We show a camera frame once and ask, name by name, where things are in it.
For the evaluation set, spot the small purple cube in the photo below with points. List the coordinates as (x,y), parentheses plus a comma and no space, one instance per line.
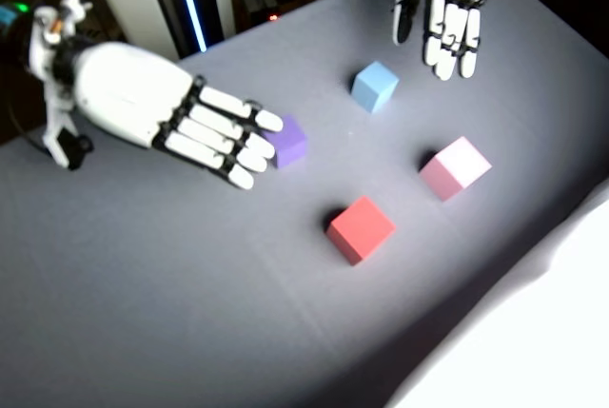
(292,141)

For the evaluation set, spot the small blue cube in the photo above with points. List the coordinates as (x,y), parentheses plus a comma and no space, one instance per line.
(373,84)

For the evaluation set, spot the red cube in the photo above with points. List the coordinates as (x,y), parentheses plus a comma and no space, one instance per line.
(359,232)

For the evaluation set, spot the pink cube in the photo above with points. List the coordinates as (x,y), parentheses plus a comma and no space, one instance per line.
(452,170)

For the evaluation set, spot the grey table cloth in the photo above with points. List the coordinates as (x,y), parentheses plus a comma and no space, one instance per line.
(190,284)

